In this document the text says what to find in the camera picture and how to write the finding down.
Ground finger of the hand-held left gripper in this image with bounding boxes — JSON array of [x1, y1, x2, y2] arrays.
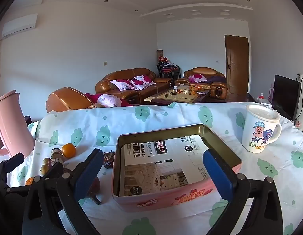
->
[[3, 152, 25, 175]]

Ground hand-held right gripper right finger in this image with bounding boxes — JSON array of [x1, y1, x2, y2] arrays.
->
[[202, 149, 284, 235]]

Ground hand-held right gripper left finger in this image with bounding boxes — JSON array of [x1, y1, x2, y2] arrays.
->
[[22, 148, 104, 235]]

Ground purple sweet potato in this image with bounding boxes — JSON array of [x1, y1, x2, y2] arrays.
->
[[86, 176, 102, 205]]

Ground small dark sweet potato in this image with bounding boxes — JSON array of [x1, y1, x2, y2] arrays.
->
[[103, 152, 116, 169]]

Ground pink tin box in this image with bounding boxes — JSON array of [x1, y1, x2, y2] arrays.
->
[[111, 124, 242, 213]]

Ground brown cake roll on table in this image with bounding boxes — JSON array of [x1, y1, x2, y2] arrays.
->
[[50, 148, 64, 164]]

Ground pink electric kettle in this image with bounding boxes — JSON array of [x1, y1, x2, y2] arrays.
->
[[0, 90, 35, 157]]

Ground printed paper liner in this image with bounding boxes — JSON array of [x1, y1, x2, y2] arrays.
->
[[119, 135, 209, 197]]

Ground white cartoon mug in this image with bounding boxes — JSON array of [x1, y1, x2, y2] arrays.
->
[[241, 114, 282, 154]]

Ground pale pink floral pillow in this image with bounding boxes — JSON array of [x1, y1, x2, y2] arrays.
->
[[97, 95, 123, 108]]

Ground cloud-print tablecloth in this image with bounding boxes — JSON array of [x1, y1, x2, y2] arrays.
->
[[5, 102, 303, 235]]

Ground brown leather armchair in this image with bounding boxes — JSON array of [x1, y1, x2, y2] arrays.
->
[[176, 67, 228, 100], [46, 87, 104, 113]]

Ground white plastic mug lid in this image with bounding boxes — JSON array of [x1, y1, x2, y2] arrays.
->
[[246, 104, 280, 122]]

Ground wooden coffee table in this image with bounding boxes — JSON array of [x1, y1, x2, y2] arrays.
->
[[144, 86, 212, 106]]

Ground purple blanket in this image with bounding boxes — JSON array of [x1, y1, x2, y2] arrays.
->
[[207, 76, 227, 84]]

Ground black television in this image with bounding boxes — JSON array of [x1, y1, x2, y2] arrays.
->
[[271, 74, 302, 121]]

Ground long brown leather sofa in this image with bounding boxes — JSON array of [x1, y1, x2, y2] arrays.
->
[[95, 68, 175, 101]]

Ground brown wooden door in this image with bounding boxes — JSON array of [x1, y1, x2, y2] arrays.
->
[[224, 35, 250, 95]]

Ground stack of black chairs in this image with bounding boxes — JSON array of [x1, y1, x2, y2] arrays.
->
[[157, 62, 180, 80]]

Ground white air conditioner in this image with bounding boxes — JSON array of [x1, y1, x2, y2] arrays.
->
[[2, 13, 38, 39]]

